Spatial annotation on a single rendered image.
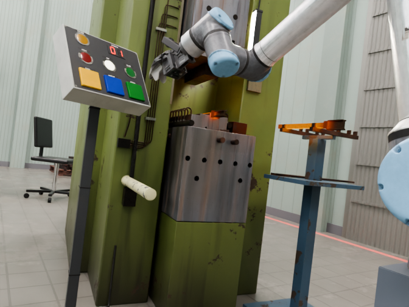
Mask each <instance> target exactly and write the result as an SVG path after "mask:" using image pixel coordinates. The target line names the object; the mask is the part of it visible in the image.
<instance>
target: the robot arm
mask: <svg viewBox="0 0 409 307"><path fill-rule="evenodd" d="M351 1H352V0H304V1H303V2H302V3H301V4H300V5H299V6H298V7H297V8H296V9H294V11H292V13H290V14H289V15H288V16H287V17H286V18H285V19H284V20H282V21H281V22H280V23H279V24H278V25H277V26H276V27H275V28H274V29H273V30H272V31H271V32H270V33H269V34H267V35H266V36H265V37H264V38H263V39H262V40H261V41H260V42H258V43H256V44H255V45H254V46H253V47H252V48H251V49H250V50H247V49H245V48H241V47H239V46H237V45H234V44H233V43H232V39H231V36H230V34H229V32H230V31H232V30H233V28H234V25H233V23H232V21H231V19H230V18H229V16H228V15H227V14H226V13H225V12H224V11H223V10H222V9H220V8H218V7H214V8H213V9H212V10H210V11H209V12H208V13H207V14H206V15H205V16H204V17H202V19H201V20H199V21H198V22H197V23H196V24H195V25H194V26H193V27H192V28H190V29H189V30H188V31H187V32H186V33H185V34H184V35H183V36H182V37H181V41H180V42H179V44H178V43H176V42H175V41H174V40H173V38H169V37H168V38H167V37H163V40H162V43H164V44H165V45H166V47H168V48H171V49H172V50H168V51H165V52H164V53H162V54H160V55H159V56H158V57H157V58H155V59H154V61H153V63H152V65H151V68H150V72H149V79H154V80H155V81H157V80H158V79H160V81H161V83H165V82H166V77H167V76H168V77H171V78H173V79H177V80H179V79H180V78H182V76H184V75H185V74H186V73H187V70H186V65H188V64H189V63H191V64H194V63H195V62H196V61H195V58H198V57H199V56H201V55H202V54H203V53H204V52H206V56H207V58H208V65H209V67H210V69H211V71H212V73H213V74H214V75H215V76H217V77H230V76H232V75H235V76H238V77H241V78H244V79H247V80H249V81H251V82H261V81H264V80H265V79H266V78H267V77H268V76H269V74H270V73H271V68H272V66H273V65H274V64H275V63H276V62H277V61H278V60H280V59H281V58H282V57H283V56H284V55H285V54H287V53H288V52H290V51H291V50H292V49H293V48H294V47H295V46H297V45H298V44H299V43H300V42H302V41H303V40H304V39H305V38H307V37H308V36H309V35H310V34H311V33H312V32H314V31H315V30H317V28H319V27H320V26H321V25H322V24H324V23H325V22H326V21H327V20H328V19H330V18H331V17H332V16H334V15H335V14H336V13H337V12H338V11H340V10H341V9H342V8H343V7H344V6H346V5H347V4H348V3H349V2H351ZM386 3H387V9H388V21H389V27H390V39H391V50H392V57H393V68H394V80H395V87H396V98H397V109H398V116H399V122H398V123H397V125H396V126H395V127H394V128H393V129H392V131H390V132H389V134H388V145H389V152H388V153H387V155H386V156H385V158H384V159H383V161H382V163H381V165H380V168H379V173H378V178H377V184H378V186H379V193H380V196H381V198H382V201H383V202H384V204H385V206H386V207H387V208H388V210H389V211H390V212H391V213H392V214H393V215H394V216H395V217H396V218H397V219H399V220H400V221H401V222H403V223H404V224H405V225H407V226H409V0H386Z"/></svg>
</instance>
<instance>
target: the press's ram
mask: <svg viewBox="0 0 409 307"><path fill-rule="evenodd" d="M214 7H218V8H220V9H222V10H223V11H224V12H225V13H226V14H227V15H228V16H229V18H230V19H231V21H232V23H233V25H234V28H233V30H232V31H230V32H229V34H230V36H231V39H232V43H233V44H234V45H237V46H239V47H241V48H244V47H245V38H246V28H247V22H248V12H249V7H250V0H184V7H183V17H182V22H181V32H180V41H181V37H182V36H183V35H184V34H185V33H186V32H187V31H188V30H189V29H190V28H192V27H193V26H194V25H195V24H196V23H197V22H198V21H199V20H201V19H202V17H204V16H205V15H206V14H207V13H208V12H209V11H210V10H212V9H213V8H214Z"/></svg>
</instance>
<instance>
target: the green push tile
mask: <svg viewBox="0 0 409 307"><path fill-rule="evenodd" d="M126 86H127V91H128V96H129V98H130V99H135V100H138V101H143V102H144V101H145V99H144V94H143V91H142V86H140V85H137V84H134V83H131V82H126Z"/></svg>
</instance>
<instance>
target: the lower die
mask: <svg viewBox="0 0 409 307"><path fill-rule="evenodd" d="M186 120H193V121H194V125H193V126H192V127H199V128H204V129H205V127H207V129H211V130H218V131H220V129H224V130H226V127H227V121H228V118H224V117H222V118H220V119H218V118H211V113H208V114H201V113H200V114H196V115H193V114H190V115H186V117H185V121H186Z"/></svg>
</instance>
